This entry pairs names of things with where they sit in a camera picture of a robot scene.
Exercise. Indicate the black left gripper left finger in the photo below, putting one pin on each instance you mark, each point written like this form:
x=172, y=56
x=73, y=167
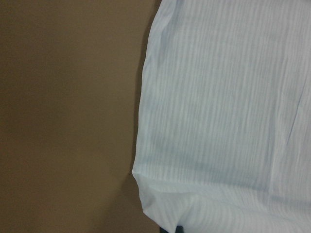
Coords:
x=161, y=229

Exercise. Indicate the light blue button-up shirt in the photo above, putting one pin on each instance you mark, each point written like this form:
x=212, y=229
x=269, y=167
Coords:
x=224, y=122

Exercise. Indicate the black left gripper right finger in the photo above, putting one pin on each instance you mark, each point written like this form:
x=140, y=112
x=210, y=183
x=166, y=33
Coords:
x=179, y=229

